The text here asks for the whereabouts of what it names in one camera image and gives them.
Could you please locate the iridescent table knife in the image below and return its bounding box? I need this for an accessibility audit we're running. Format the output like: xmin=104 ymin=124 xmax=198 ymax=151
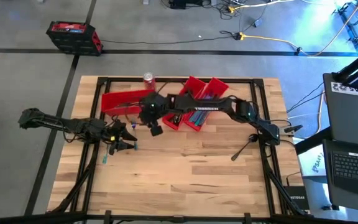
xmin=188 ymin=111 xmax=200 ymax=125
xmin=197 ymin=110 xmax=211 ymax=127

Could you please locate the black metal stand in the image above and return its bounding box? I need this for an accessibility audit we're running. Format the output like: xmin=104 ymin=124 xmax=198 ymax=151
xmin=333 ymin=0 xmax=358 ymax=56

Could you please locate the yellow extension cable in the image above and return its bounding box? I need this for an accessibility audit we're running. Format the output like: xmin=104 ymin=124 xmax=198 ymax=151
xmin=237 ymin=0 xmax=358 ymax=57

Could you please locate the black laptop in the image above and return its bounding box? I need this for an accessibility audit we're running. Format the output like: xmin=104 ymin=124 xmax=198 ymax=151
xmin=321 ymin=138 xmax=358 ymax=215

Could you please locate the white printed sheet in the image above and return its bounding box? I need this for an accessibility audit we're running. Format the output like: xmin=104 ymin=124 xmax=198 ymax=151
xmin=296 ymin=144 xmax=325 ymax=177

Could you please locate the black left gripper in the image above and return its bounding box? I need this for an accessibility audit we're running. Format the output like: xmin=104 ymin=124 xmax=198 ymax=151
xmin=103 ymin=119 xmax=138 ymax=151

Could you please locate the black power strip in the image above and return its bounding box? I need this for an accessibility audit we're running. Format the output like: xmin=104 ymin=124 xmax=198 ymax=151
xmin=168 ymin=0 xmax=186 ymax=9

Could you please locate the red soda can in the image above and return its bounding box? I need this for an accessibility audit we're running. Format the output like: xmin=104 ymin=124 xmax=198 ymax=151
xmin=142 ymin=72 xmax=157 ymax=91

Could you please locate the red plastic bin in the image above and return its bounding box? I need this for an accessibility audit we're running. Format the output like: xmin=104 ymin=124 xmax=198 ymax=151
xmin=162 ymin=75 xmax=208 ymax=131
xmin=183 ymin=77 xmax=230 ymax=133
xmin=100 ymin=89 xmax=155 ymax=117

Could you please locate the grey case with sticker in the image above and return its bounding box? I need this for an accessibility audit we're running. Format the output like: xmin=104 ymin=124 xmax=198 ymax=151
xmin=321 ymin=72 xmax=358 ymax=149

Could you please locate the black network switch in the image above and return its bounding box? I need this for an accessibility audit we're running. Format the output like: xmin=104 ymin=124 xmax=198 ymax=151
xmin=283 ymin=185 xmax=310 ymax=211

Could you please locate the red and black toolbox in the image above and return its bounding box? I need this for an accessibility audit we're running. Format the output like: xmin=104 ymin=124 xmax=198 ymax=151
xmin=45 ymin=21 xmax=103 ymax=57

